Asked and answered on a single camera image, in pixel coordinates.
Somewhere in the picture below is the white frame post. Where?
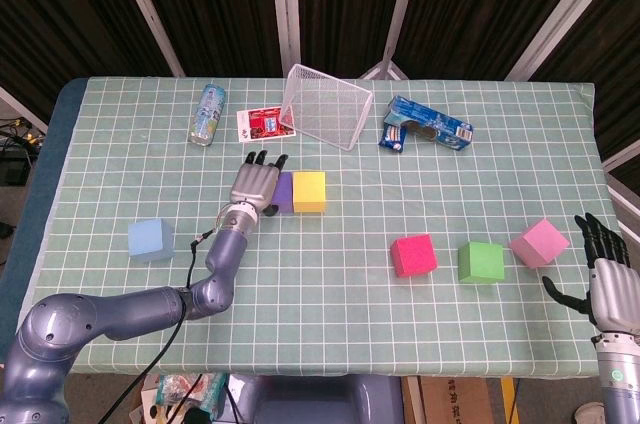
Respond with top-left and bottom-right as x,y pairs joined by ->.
504,0 -> 626,81
268,0 -> 302,78
359,0 -> 426,80
107,0 -> 187,78

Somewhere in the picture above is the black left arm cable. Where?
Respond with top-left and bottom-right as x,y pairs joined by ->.
97,208 -> 229,424

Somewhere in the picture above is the green blue drink can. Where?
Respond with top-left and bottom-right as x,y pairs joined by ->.
187,83 -> 227,147

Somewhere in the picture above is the blue-grey robot torso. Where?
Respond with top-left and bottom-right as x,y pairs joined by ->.
229,373 -> 406,424

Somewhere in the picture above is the yellow foam block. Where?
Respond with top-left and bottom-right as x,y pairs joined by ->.
291,170 -> 329,215

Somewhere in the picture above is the purple foam block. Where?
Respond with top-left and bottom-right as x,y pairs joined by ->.
269,171 -> 296,215

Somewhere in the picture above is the light blue foam block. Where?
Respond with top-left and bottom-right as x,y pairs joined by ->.
127,218 -> 176,264

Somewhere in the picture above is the green checked tablecloth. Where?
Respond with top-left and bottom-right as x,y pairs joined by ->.
22,76 -> 631,380

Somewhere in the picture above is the white wire mesh basket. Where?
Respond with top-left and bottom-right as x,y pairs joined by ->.
278,63 -> 375,153

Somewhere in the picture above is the white frame bar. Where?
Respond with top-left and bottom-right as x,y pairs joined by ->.
0,85 -> 50,134
607,176 -> 640,238
602,139 -> 640,171

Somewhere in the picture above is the green snack bag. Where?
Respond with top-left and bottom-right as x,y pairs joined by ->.
139,372 -> 231,423

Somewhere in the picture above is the grey shoe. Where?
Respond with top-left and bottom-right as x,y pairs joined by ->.
573,401 -> 609,424

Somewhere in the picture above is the red white card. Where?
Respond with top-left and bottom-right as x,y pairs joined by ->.
236,105 -> 297,143

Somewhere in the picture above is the long blue cookie box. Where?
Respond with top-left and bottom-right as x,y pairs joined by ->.
383,95 -> 474,152

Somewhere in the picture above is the pink foam block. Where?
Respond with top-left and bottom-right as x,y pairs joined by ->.
509,217 -> 571,270

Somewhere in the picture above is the red foam block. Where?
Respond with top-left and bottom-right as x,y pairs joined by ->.
389,233 -> 439,279

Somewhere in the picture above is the green foam block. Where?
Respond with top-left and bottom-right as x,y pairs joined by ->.
457,241 -> 505,286

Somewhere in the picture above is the black device box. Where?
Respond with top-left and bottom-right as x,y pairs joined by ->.
0,153 -> 34,188

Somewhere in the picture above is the small blue cookie packet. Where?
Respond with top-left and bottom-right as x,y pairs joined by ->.
378,122 -> 407,153

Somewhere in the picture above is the dark blue table pad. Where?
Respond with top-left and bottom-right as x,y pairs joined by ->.
0,77 -> 89,295

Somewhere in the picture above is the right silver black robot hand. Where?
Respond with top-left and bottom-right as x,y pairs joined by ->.
542,212 -> 640,333

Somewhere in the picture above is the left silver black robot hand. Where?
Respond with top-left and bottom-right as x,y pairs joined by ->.
228,149 -> 290,219

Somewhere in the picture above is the brown cardboard box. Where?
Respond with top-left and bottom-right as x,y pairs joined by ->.
402,376 -> 516,424

